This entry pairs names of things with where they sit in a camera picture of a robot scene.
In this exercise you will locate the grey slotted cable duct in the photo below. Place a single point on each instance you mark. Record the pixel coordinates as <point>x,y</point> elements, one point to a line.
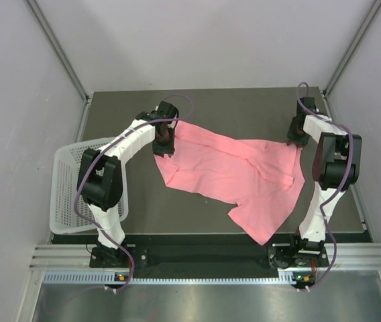
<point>116,278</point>

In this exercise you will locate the aluminium frame post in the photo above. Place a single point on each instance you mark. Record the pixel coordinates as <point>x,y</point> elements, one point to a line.
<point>356,40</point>
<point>58,50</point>

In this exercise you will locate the aluminium frame post left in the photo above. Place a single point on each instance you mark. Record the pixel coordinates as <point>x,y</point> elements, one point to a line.
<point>58,50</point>

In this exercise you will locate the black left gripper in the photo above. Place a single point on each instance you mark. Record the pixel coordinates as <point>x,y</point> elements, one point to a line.
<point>168,149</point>

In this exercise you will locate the white perforated plastic basket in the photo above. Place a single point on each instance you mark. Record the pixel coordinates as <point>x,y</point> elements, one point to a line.
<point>63,219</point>

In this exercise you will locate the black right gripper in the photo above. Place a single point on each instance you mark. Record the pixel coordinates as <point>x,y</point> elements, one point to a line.
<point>290,137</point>

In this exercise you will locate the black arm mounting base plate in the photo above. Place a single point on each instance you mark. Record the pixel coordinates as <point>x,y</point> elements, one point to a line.
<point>282,257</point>

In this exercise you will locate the aluminium frame post right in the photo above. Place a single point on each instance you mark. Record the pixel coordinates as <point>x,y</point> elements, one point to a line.
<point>356,40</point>

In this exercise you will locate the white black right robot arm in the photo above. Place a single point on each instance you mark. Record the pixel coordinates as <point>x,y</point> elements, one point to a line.
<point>336,166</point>

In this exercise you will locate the pink t shirt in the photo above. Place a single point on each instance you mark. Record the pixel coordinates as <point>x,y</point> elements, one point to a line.
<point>262,179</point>

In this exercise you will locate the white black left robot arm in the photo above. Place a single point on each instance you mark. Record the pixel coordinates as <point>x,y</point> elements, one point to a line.
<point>102,171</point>

